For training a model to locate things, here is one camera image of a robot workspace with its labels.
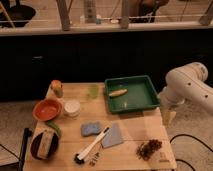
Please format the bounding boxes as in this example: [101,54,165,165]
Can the black chair frame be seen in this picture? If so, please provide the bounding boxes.
[0,128,32,171]

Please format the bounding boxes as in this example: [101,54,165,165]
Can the cream rectangular block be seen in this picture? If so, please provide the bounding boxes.
[37,130,54,159]

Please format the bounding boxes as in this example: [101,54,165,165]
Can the white paper cup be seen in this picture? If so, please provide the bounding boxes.
[64,100,80,117]

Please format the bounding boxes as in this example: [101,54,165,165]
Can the orange topped bottle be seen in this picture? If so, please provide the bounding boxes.
[51,80,63,98]

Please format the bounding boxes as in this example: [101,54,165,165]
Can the blue sponge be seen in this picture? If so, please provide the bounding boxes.
[81,122,101,137]

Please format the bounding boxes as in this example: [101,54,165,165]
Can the black round pan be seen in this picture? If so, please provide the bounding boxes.
[0,5,36,28]

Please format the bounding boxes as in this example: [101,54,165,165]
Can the white handled black brush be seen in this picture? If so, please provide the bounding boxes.
[74,127,109,165]

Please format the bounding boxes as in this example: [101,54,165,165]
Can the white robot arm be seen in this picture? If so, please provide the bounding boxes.
[158,62,213,126]

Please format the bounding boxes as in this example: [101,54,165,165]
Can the green pepper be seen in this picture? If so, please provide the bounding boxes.
[45,121,61,138]

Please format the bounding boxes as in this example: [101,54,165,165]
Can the dark grape bunch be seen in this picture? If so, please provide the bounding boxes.
[136,139,162,161]

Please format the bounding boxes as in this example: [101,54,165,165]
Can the yellow corn cob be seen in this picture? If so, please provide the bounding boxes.
[109,89,128,97]

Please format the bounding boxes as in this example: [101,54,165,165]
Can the black cable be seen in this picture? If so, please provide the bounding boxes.
[169,133,213,171]

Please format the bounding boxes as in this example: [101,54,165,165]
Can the orange bowl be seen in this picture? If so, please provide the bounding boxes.
[32,99,62,121]

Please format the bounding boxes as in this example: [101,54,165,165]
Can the green translucent cup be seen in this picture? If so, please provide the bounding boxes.
[88,84,99,99]

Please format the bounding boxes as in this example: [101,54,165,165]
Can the green plastic tray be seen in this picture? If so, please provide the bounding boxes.
[105,75,160,114]

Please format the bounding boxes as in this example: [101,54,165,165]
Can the blue-grey cloth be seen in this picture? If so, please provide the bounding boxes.
[101,123,124,148]

